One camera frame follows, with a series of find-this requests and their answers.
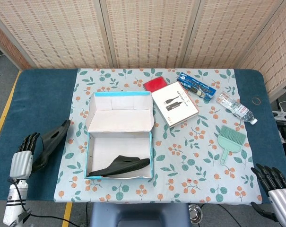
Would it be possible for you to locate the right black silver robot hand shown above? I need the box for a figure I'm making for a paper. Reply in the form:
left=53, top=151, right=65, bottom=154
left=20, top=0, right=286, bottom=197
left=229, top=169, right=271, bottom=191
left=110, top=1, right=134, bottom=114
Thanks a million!
left=250, top=163, right=286, bottom=225

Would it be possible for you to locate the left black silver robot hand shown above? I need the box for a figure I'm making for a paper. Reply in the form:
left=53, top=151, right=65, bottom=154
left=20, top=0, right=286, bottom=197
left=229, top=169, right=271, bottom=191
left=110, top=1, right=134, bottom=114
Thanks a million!
left=9, top=132, right=41, bottom=180

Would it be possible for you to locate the black shoe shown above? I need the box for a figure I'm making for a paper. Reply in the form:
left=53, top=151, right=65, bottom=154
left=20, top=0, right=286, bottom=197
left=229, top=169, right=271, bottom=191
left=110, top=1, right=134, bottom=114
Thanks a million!
left=31, top=119, right=72, bottom=173
left=88, top=155, right=151, bottom=177

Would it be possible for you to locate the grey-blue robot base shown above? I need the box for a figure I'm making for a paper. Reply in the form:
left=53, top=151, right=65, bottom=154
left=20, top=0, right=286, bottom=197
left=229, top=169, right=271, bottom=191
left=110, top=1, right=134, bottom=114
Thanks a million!
left=89, top=202, right=191, bottom=227

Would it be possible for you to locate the blue cardboard shoe box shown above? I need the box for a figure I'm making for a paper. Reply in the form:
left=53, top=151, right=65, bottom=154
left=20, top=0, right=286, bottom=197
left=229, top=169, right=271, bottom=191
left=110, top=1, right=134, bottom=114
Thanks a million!
left=83, top=91, right=155, bottom=181

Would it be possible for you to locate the red card case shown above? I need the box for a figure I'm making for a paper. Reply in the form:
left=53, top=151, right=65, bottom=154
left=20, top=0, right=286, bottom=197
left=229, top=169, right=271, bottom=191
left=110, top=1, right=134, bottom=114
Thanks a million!
left=142, top=76, right=168, bottom=93

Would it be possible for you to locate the dark blue table cover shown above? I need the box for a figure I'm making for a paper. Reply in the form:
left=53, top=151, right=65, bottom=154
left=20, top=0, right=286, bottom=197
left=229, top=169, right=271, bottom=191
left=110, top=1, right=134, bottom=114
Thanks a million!
left=0, top=68, right=286, bottom=206

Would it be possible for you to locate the mint green hand brush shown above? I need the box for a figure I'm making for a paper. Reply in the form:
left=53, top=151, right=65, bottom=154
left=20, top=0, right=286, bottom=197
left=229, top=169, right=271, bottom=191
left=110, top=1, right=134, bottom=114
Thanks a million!
left=217, top=125, right=247, bottom=166

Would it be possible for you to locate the white stand base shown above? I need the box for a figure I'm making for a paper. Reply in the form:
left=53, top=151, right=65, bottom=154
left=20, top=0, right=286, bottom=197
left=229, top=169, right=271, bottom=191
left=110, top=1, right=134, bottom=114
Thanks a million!
left=272, top=99, right=286, bottom=122

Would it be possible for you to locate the clear plastic water bottle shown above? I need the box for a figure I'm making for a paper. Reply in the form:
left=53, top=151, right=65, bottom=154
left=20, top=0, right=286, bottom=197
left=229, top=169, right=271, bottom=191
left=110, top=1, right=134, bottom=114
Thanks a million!
left=216, top=91, right=259, bottom=125

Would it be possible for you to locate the floral leaf print tablecloth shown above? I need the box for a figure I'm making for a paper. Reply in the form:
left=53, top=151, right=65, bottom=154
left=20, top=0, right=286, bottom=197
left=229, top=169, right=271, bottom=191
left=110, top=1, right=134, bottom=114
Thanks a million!
left=53, top=68, right=263, bottom=206

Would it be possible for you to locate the blue snack package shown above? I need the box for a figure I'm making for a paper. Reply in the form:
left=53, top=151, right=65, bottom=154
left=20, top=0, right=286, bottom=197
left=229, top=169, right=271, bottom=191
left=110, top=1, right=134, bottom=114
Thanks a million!
left=176, top=72, right=217, bottom=101

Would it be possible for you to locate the woven bamboo folding screen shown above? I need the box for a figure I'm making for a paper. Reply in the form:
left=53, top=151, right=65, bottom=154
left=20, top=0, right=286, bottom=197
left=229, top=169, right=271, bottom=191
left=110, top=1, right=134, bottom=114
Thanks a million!
left=0, top=0, right=286, bottom=102

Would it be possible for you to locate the black floor cable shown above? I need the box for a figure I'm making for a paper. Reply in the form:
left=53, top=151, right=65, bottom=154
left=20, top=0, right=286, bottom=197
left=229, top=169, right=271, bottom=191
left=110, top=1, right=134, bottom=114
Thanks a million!
left=213, top=203, right=243, bottom=227

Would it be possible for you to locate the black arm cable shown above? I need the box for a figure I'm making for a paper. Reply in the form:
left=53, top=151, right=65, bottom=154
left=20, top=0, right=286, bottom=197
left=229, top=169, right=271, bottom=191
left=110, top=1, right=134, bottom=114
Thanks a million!
left=7, top=177, right=90, bottom=227

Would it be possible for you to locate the white cable product box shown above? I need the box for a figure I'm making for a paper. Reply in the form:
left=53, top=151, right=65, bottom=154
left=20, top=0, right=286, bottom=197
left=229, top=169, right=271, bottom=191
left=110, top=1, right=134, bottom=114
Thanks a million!
left=151, top=81, right=200, bottom=128

